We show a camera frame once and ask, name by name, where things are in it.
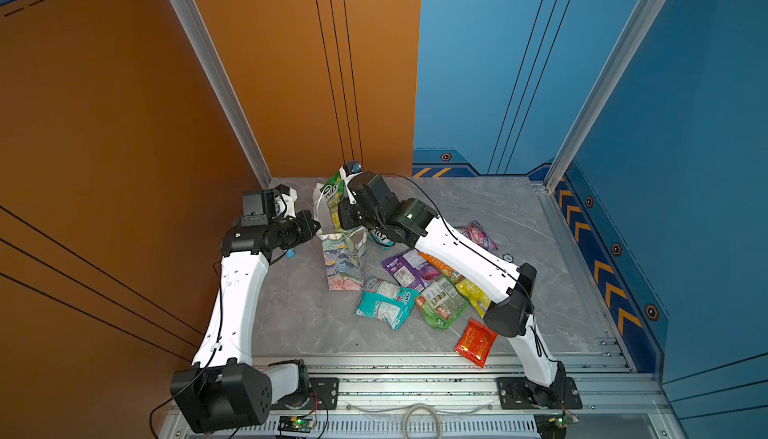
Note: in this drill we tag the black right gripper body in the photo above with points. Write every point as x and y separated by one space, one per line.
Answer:
355 215

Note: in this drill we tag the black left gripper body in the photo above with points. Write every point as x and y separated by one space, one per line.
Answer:
291 233

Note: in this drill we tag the green Fox's candy bag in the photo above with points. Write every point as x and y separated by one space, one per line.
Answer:
333 192

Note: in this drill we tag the teal Fox's candy bag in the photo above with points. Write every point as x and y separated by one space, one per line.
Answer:
380 238

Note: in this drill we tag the floral paper gift bag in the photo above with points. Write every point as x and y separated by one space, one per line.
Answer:
342 251

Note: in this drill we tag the purple snack bag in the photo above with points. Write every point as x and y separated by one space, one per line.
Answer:
411 270

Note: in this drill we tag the teal white snack bag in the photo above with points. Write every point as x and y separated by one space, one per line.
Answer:
386 301

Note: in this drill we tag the purple Fox's berries bag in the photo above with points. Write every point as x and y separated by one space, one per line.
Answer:
475 232

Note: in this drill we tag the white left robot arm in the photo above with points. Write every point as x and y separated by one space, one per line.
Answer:
222 389

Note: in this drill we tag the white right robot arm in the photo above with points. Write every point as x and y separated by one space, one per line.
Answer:
421 226

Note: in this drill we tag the orange snack bag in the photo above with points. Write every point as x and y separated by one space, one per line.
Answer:
443 268

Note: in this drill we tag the green snack bag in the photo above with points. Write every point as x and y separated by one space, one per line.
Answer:
441 304

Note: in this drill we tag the yellow snack bag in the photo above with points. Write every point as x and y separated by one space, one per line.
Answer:
474 295

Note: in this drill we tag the red snack packet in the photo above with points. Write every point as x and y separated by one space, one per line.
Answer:
476 343

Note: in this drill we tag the green circuit board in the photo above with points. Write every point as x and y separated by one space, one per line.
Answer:
296 427

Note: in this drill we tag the right circuit board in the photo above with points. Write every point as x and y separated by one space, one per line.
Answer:
555 426

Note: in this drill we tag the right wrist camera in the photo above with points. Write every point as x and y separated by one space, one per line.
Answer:
350 170

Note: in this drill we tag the aluminium frame rail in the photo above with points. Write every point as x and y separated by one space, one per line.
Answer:
425 395

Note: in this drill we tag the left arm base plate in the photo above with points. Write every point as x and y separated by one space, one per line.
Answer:
323 392

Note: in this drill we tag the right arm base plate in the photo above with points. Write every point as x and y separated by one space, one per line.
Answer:
518 393

